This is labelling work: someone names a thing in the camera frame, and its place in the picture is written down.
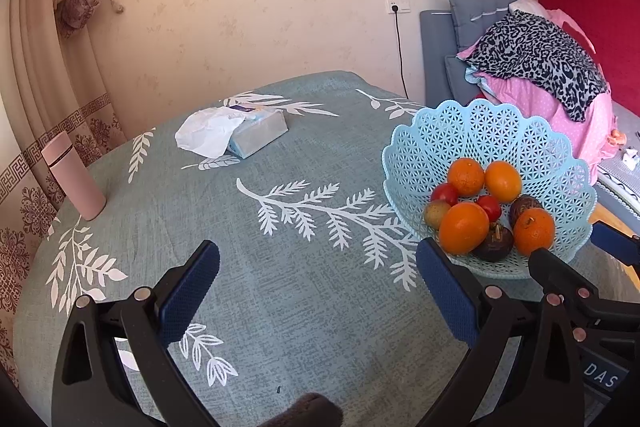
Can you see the pink thermos bottle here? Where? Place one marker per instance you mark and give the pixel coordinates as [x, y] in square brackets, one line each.
[72, 177]

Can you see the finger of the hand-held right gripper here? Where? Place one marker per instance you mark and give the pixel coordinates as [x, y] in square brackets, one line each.
[617, 244]
[555, 269]

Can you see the white pillow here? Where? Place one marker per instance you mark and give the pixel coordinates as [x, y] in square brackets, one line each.
[525, 4]

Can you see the beige patterned curtain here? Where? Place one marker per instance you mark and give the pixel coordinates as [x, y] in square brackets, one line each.
[30, 57]

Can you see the leopard print blanket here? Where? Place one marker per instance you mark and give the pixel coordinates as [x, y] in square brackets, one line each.
[540, 52]

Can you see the red cherry tomato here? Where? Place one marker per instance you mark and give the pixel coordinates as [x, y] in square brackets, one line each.
[489, 207]
[445, 194]

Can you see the grey knitted bedspread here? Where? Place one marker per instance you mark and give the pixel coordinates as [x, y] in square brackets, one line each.
[620, 177]

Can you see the yellow-green round fruit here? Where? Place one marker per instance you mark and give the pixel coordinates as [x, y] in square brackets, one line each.
[436, 214]

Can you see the grey sofa with clothes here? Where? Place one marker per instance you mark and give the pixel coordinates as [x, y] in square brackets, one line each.
[432, 57]

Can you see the small orange doll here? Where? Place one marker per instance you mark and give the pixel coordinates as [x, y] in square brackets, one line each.
[616, 138]

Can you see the grey-green leaf print tablecloth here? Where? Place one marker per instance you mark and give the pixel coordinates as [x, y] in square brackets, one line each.
[300, 257]

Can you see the blue tissue box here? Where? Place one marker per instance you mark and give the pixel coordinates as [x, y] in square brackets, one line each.
[260, 132]

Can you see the dark purple mangosteen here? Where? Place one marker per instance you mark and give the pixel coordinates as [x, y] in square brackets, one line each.
[495, 242]

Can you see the dark brown passion fruit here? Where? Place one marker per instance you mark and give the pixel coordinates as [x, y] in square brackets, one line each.
[522, 207]

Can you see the pink dotted quilt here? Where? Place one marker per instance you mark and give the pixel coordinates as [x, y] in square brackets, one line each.
[575, 127]

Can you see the light blue plastic basket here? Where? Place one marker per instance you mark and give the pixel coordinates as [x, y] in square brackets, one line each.
[480, 132]

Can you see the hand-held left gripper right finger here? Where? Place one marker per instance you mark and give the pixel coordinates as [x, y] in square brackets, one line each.
[445, 297]

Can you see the small grey cushion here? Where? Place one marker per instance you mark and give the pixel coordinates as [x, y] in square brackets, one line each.
[455, 74]

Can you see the white wall socket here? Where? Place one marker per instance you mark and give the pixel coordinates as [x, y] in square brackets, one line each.
[398, 4]

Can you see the orange mandarin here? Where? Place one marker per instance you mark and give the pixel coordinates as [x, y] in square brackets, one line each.
[466, 177]
[503, 181]
[464, 228]
[534, 231]

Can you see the large grey cushion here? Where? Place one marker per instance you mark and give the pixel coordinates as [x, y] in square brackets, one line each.
[470, 12]

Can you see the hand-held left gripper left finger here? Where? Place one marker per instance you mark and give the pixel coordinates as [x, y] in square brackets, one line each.
[190, 297]

